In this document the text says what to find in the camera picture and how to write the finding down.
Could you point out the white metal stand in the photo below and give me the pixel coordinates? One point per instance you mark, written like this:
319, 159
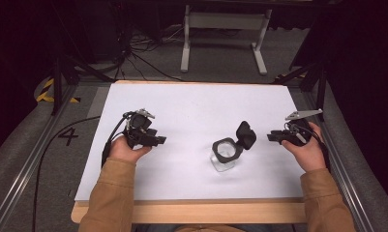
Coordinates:
225, 35

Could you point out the person's right hand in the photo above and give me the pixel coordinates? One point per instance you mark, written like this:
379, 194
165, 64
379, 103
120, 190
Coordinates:
307, 151

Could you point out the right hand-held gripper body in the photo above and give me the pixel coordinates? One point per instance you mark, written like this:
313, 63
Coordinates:
298, 129

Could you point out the black tripod stand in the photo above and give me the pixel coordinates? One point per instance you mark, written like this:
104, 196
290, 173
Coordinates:
311, 83
69, 77

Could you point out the yellow black hazard tape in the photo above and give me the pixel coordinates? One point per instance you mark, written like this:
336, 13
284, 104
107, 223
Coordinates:
51, 93

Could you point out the white table mat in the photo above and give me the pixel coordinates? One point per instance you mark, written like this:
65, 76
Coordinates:
188, 138

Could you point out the person's left hand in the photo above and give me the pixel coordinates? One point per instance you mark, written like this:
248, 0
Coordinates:
127, 150

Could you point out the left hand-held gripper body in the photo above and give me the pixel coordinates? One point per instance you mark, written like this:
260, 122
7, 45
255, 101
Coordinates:
139, 127

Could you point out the clear jar with black lid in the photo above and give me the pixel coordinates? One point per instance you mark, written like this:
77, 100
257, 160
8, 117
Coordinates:
232, 148

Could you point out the aluminium rail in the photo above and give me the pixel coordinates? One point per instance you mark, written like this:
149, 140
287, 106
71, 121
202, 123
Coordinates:
23, 167
343, 167

